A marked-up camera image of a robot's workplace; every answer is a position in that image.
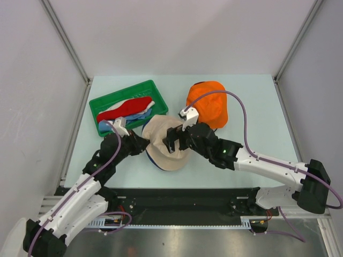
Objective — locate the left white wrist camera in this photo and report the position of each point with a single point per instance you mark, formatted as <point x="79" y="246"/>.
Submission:
<point x="119" y="125"/>

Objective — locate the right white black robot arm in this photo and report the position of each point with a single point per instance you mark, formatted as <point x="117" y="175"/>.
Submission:
<point x="302" y="184"/>

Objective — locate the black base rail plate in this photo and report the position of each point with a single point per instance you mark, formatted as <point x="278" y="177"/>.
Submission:
<point x="185" y="206"/>

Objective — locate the orange bucket hat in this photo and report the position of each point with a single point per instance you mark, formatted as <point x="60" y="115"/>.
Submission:
<point x="212" y="109"/>

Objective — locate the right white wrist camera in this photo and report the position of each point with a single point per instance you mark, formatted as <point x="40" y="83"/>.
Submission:
<point x="190" y="116"/>

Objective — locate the white hat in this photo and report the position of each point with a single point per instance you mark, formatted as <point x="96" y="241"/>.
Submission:
<point x="119" y="104"/>

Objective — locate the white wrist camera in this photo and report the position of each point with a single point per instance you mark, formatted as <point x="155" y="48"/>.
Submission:
<point x="119" y="125"/>
<point x="190" y="116"/>

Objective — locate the light blue hat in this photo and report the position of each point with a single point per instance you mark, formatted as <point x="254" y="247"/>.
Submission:
<point x="103" y="127"/>

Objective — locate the beige bucket hat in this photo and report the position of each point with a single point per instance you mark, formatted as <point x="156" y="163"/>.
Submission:
<point x="155" y="131"/>

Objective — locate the left aluminium frame post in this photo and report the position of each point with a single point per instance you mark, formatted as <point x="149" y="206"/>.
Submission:
<point x="59" y="29"/>

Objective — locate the right aluminium frame post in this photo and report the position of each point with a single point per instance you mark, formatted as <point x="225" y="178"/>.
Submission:
<point x="313" y="12"/>

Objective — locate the red hat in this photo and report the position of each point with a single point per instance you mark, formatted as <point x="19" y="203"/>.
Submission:
<point x="129" y="108"/>

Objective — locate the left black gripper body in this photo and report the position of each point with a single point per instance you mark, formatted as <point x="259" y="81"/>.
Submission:
<point x="134" y="146"/>

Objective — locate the white slotted cable duct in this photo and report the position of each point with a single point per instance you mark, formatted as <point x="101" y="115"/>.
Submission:
<point x="98" y="224"/>

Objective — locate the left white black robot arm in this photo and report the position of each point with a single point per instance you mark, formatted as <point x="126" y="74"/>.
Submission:
<point x="86" y="200"/>

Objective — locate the green plastic tray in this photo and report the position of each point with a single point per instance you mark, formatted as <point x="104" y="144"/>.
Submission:
<point x="146" y="88"/>

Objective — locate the aluminium frame post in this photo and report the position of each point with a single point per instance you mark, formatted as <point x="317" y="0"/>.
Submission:
<point x="59" y="29"/>
<point x="313" y="12"/>

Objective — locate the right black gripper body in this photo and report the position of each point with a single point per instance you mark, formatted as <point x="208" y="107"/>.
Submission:
<point x="177" y="133"/>

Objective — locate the dark blue bucket hat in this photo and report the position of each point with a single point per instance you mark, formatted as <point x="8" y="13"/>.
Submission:
<point x="152" y="160"/>

